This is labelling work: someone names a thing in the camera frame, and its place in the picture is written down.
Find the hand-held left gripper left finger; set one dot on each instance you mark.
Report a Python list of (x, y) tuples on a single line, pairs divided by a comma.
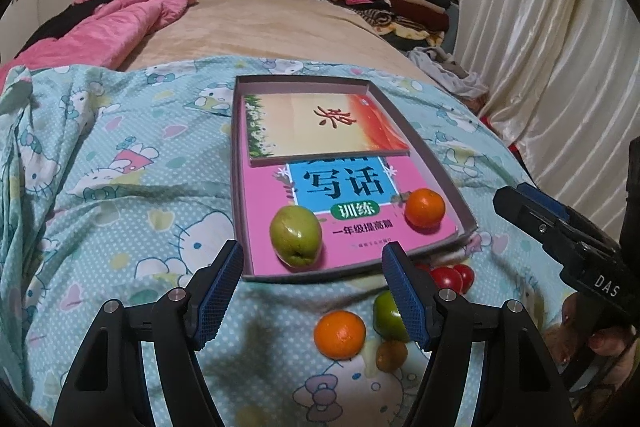
[(220, 294)]

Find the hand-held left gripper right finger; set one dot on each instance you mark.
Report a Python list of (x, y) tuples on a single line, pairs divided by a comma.
[(405, 299)]

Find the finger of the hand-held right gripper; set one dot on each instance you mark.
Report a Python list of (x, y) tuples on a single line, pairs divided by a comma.
[(530, 219), (542, 202)]

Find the small green jujube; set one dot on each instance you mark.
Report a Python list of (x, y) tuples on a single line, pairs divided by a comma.
[(387, 317)]

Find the red cherry tomato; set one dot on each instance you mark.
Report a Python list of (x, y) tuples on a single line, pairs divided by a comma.
[(467, 276), (446, 281)]

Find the orange tangerine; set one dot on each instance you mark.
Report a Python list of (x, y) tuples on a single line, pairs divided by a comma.
[(424, 208), (340, 334)]

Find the large green jujube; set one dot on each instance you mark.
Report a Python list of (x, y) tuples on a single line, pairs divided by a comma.
[(295, 234)]

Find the shallow grey cardboard box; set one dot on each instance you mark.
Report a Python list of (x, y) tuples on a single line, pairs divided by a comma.
[(240, 187)]

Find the person's right hand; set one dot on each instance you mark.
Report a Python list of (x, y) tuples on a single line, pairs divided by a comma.
[(612, 352)]

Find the red bag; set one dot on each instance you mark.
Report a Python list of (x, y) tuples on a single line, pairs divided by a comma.
[(516, 153)]

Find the small brown fruit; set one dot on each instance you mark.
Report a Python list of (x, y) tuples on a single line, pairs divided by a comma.
[(391, 356)]

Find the pink workbook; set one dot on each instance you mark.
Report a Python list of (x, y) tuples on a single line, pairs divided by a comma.
[(265, 197)]

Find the cat print blue blanket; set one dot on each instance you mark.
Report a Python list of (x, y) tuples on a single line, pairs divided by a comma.
[(125, 207)]

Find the cream satin curtain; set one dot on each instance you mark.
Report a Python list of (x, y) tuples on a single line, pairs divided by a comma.
[(540, 47)]

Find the white crumpled clothing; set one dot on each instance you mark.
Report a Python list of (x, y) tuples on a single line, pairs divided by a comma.
[(450, 72)]

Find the cream and orange booklet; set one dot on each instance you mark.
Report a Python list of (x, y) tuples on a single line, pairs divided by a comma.
[(300, 122)]

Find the stack of folded clothes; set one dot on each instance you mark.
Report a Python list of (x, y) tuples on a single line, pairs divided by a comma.
[(400, 2)]

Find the beige bed sheet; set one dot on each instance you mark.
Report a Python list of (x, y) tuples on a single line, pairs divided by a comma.
[(280, 27)]

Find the pink quilt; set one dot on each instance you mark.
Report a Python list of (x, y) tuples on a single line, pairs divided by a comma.
[(135, 2)]

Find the black cloth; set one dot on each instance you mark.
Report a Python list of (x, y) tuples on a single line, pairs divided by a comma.
[(65, 19)]

